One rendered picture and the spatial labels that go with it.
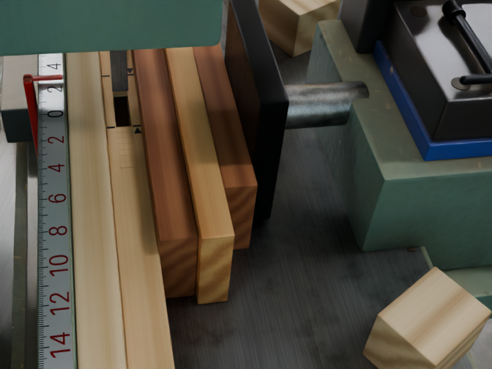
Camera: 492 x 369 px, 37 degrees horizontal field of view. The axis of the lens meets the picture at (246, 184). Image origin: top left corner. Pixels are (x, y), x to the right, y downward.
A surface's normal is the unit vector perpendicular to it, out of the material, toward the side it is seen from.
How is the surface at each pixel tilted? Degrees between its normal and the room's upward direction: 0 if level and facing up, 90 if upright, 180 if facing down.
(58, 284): 0
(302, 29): 90
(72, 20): 90
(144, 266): 0
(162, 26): 90
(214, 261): 90
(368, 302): 0
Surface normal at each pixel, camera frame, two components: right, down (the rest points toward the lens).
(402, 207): 0.18, 0.73
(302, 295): 0.08, -0.67
